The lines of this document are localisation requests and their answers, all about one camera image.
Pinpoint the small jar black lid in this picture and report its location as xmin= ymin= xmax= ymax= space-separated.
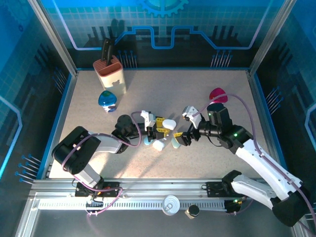
xmin=185 ymin=204 xmax=200 ymax=220

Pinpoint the white square earbud case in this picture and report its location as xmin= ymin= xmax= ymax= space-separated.
xmin=152 ymin=139 xmax=165 ymax=152

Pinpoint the aluminium frame post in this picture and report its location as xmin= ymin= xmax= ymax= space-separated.
xmin=26 ymin=0 xmax=79 ymax=76
xmin=247 ymin=0 xmax=297 ymax=76

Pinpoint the blue egg-shaped toy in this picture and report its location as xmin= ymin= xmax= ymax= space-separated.
xmin=98 ymin=90 xmax=118 ymax=114

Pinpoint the beige knife block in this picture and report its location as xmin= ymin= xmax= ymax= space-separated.
xmin=92 ymin=54 xmax=128 ymax=96

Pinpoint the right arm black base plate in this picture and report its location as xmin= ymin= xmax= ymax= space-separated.
xmin=205 ymin=181 xmax=252 ymax=198

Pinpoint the black handled knife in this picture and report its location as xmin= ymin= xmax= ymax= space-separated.
xmin=100 ymin=38 xmax=112 ymax=67
xmin=107 ymin=40 xmax=115 ymax=64

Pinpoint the aluminium front rail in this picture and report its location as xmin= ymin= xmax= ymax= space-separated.
xmin=28 ymin=177 xmax=301 ymax=198

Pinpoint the magenta egg-shaped toy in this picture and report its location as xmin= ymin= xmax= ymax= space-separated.
xmin=209 ymin=87 xmax=228 ymax=104

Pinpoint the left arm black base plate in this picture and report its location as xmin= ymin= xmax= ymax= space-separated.
xmin=75 ymin=181 xmax=121 ymax=198

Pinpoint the white slotted cable duct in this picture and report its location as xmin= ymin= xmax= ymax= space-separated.
xmin=37 ymin=200 xmax=228 ymax=211

